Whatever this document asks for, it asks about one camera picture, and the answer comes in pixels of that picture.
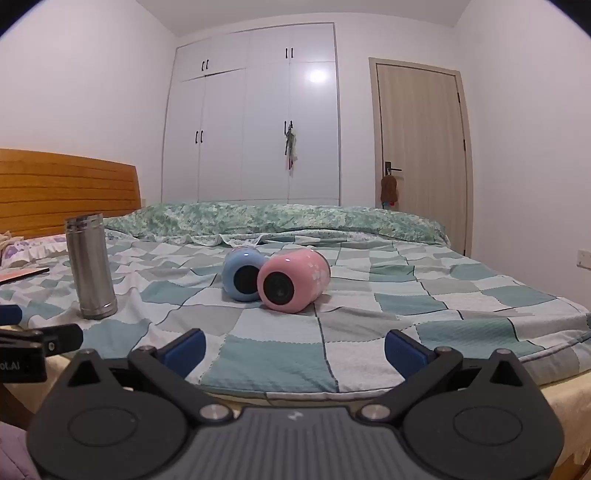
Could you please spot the wall socket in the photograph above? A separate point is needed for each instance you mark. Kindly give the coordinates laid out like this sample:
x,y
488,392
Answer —
x,y
583,258

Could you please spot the hanging cloth ornament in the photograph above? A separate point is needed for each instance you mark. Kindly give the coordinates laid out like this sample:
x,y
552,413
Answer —
x,y
291,147

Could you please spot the beige wooden door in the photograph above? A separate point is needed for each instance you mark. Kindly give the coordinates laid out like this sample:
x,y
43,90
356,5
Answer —
x,y
420,147

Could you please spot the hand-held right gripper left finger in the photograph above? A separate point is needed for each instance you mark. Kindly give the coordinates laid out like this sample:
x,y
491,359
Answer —
x,y
183,351

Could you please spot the purple floral pillow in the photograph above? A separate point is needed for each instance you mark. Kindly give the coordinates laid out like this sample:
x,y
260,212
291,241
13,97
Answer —
x,y
37,247

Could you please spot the blue cup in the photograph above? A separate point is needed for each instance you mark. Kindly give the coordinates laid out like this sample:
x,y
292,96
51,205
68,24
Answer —
x,y
240,274

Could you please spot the wooden headboard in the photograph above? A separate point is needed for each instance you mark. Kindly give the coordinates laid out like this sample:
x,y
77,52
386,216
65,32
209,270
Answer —
x,y
64,194

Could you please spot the green floral quilt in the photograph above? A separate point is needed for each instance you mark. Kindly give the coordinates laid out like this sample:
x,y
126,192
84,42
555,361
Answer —
x,y
295,219

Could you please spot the pink cup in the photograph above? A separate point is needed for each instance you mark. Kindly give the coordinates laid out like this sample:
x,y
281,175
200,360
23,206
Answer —
x,y
291,281

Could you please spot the white wardrobe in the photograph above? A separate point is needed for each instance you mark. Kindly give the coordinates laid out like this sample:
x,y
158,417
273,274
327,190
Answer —
x,y
258,120

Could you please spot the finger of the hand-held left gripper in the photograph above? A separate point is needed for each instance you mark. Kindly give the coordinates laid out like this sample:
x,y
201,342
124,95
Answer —
x,y
60,340
10,314

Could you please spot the red flat book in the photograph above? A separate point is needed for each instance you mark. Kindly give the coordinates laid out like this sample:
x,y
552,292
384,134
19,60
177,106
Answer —
x,y
21,274

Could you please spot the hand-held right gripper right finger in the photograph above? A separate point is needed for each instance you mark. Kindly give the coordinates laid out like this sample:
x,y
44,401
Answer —
x,y
406,353

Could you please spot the checkered bed sheet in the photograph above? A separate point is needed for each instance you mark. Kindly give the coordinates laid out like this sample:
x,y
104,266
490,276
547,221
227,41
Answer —
x,y
369,318

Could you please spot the stainless steel cup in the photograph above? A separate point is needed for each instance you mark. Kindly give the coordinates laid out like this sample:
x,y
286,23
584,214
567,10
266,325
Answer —
x,y
90,267

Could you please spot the pink cloth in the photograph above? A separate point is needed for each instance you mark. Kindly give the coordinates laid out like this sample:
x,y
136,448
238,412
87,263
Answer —
x,y
14,454

